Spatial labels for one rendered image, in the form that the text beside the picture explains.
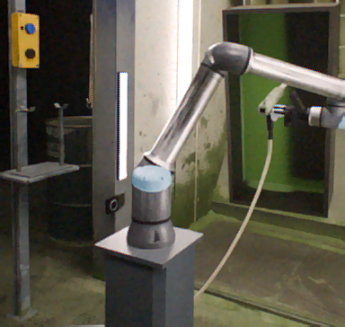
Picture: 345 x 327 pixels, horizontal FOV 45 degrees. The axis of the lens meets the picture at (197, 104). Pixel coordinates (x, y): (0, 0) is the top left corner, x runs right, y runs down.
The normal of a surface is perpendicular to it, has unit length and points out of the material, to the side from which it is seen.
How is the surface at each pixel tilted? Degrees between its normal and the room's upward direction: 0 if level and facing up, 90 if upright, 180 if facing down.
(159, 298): 90
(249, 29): 102
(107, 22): 90
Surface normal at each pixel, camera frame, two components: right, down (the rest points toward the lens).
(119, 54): 0.88, 0.06
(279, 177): -0.39, 0.27
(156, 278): 0.29, 0.09
